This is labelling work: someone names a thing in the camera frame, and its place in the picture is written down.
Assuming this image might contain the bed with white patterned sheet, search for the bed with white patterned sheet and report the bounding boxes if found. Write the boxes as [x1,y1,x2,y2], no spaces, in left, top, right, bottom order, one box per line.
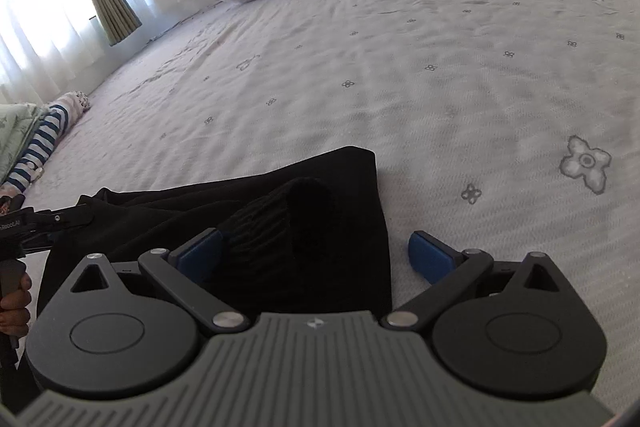
[0,0,640,413]

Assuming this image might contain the green floral quilt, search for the green floral quilt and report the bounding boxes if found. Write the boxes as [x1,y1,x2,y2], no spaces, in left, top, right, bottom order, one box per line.
[0,103,51,182]

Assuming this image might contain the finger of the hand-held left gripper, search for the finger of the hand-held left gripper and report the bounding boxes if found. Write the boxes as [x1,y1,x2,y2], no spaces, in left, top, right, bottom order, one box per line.
[27,203,95,233]

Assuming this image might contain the black pants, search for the black pants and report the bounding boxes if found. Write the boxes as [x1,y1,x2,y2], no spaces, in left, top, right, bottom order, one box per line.
[45,147,393,315]

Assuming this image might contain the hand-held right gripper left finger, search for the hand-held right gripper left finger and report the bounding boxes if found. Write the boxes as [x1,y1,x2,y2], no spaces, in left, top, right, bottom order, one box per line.
[70,228,251,339]

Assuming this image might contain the blue striped blanket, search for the blue striped blanket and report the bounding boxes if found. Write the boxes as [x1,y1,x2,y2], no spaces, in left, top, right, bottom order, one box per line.
[0,92,92,198]

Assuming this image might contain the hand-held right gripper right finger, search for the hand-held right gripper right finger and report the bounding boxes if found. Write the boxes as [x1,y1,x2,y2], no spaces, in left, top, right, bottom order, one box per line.
[380,231,563,335]

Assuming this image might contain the black floral folded cloth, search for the black floral folded cloth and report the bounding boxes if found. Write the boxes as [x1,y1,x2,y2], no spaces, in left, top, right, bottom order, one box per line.
[0,184,26,218]

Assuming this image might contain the person's left hand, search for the person's left hand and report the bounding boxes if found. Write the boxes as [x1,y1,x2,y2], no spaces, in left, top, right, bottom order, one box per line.
[0,273,34,339]

